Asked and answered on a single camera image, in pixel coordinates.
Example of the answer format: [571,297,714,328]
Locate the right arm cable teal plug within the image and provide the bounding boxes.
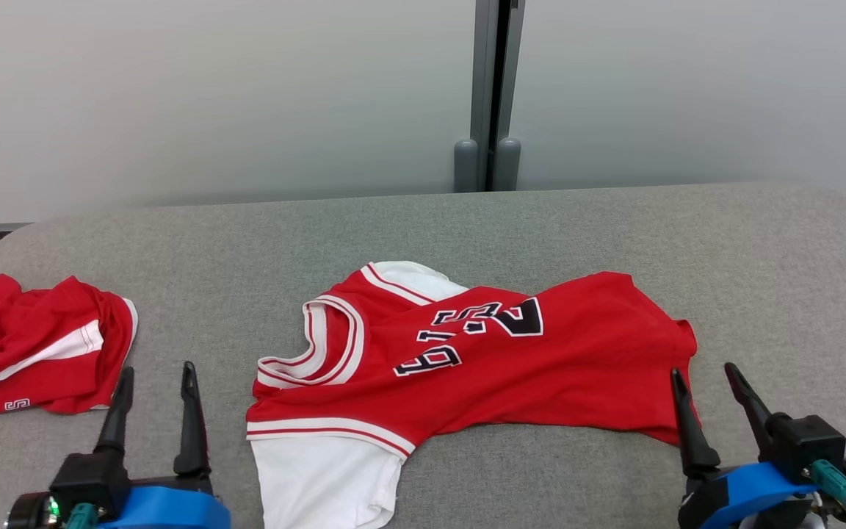
[808,459,846,529]

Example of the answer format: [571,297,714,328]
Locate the grey rounded partition bumper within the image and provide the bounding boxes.
[454,138,480,193]
[495,137,521,192]

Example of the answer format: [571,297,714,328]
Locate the red white basketball jersey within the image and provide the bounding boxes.
[245,261,702,529]

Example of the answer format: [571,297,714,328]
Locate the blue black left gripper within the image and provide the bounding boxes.
[94,361,232,529]

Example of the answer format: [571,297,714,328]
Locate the black round left gripper motor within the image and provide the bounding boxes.
[4,492,58,529]

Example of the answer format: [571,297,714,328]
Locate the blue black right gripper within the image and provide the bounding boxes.
[670,362,821,529]

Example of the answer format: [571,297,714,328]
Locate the red white striped shorts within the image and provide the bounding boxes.
[0,273,140,418]

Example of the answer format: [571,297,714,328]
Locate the grey vertical partition frame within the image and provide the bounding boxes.
[470,0,526,192]

